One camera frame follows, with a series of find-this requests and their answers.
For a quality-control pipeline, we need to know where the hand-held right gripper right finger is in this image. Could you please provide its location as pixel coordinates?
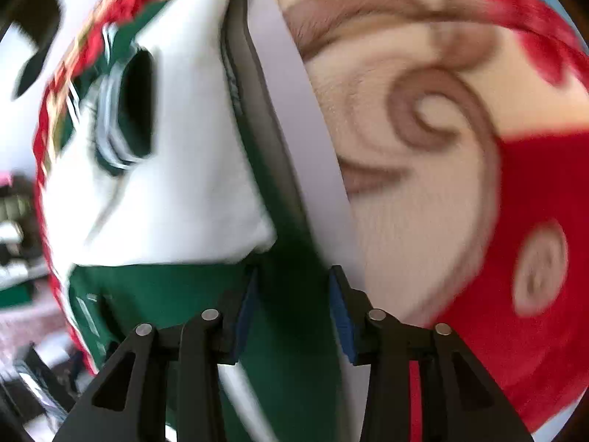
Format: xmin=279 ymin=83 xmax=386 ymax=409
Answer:
xmin=329 ymin=264 xmax=537 ymax=442

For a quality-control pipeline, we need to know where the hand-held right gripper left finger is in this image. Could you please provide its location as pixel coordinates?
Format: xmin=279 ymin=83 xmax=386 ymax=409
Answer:
xmin=52 ymin=267 xmax=258 ymax=442

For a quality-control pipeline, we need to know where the green white-striped jacket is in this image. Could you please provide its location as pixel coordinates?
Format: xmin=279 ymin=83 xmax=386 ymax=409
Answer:
xmin=39 ymin=0 xmax=343 ymax=442

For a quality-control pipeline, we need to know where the red floral blanket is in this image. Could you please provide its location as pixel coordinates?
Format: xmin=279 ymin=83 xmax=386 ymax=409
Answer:
xmin=34 ymin=0 xmax=589 ymax=442

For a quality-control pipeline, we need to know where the white floral lattice mat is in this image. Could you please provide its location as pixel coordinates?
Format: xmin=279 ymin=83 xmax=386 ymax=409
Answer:
xmin=221 ymin=0 xmax=366 ymax=286

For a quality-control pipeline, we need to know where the black knit garment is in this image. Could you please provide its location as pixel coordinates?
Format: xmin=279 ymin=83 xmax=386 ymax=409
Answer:
xmin=11 ymin=0 xmax=63 ymax=99

